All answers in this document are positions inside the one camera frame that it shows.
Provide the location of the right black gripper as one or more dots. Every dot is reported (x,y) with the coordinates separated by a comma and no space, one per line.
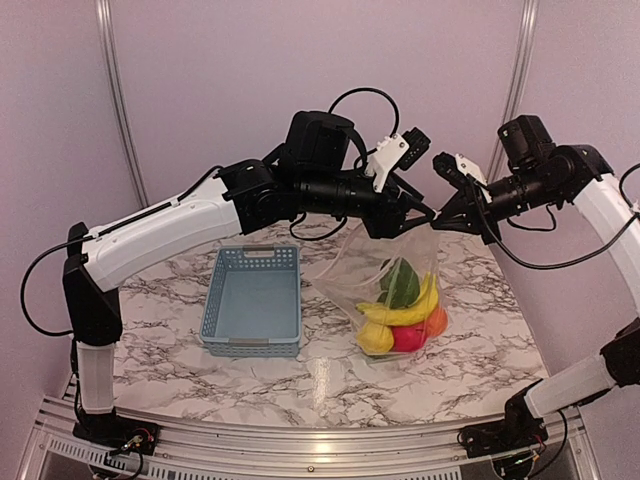
(477,216)

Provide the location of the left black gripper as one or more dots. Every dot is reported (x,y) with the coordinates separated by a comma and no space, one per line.
(388,221)

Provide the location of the clear zip top bag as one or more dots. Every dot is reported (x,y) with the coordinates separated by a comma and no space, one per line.
(353,276)

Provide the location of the dark green toy pepper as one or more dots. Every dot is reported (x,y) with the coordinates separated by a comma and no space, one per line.
(399,286)

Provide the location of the orange toy orange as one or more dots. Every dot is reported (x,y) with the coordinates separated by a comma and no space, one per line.
(437,322)

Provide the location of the yellow toy bananas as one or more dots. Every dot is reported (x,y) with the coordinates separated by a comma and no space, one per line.
(426,303)

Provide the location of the red toy apple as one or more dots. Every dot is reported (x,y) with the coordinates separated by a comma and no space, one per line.
(410,338)

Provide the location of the yellow toy pear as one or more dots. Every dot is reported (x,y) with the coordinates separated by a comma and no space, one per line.
(375,339)

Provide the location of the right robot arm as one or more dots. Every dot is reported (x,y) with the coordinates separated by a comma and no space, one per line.
(599,198)

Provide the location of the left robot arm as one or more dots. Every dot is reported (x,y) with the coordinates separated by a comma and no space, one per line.
(236,200)

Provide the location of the light blue plastic basket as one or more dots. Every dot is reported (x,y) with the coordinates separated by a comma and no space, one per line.
(253,305)

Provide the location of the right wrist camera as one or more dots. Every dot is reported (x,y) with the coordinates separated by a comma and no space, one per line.
(522,142)

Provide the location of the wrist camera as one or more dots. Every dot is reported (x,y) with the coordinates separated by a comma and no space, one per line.
(319,140)
(522,142)

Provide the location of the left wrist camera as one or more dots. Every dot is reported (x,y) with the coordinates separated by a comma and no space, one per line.
(319,140)

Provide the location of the right aluminium frame post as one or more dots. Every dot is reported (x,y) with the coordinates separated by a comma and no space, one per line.
(520,71)

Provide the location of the aluminium frame post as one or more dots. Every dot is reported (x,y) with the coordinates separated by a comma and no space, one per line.
(109,49)
(520,71)

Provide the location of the left aluminium frame post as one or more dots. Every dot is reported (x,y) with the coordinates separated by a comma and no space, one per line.
(109,49)

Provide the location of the front aluminium rail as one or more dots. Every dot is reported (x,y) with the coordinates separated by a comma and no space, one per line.
(192,449)

